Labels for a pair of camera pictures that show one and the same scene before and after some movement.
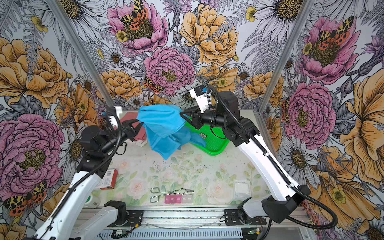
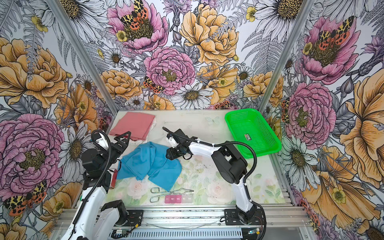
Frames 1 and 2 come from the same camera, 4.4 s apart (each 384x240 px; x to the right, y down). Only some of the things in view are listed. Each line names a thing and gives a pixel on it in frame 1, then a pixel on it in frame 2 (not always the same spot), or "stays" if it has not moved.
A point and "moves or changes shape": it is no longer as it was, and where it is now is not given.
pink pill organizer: (178, 199) stays
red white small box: (109, 180) stays
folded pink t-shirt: (126, 116) stays
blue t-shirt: (164, 124) → (150, 159)
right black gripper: (197, 118) → (171, 154)
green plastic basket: (215, 138) moves or changes shape
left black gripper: (130, 131) → (121, 149)
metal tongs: (155, 199) stays
